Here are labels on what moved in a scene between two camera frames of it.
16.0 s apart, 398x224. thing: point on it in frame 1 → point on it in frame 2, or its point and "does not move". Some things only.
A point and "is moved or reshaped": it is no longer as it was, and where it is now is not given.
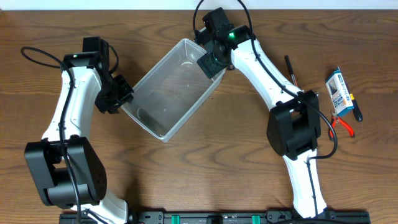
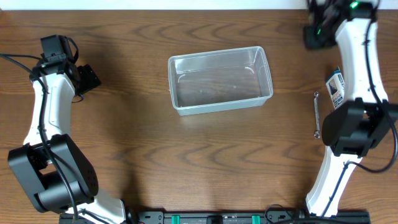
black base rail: x=212 y=217 does not move
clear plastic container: x=173 y=92 is moved or reshaped
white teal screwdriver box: x=339 y=96 does not move
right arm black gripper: x=206 y=65 → x=311 y=42
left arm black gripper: x=125 y=94 → x=88 y=77
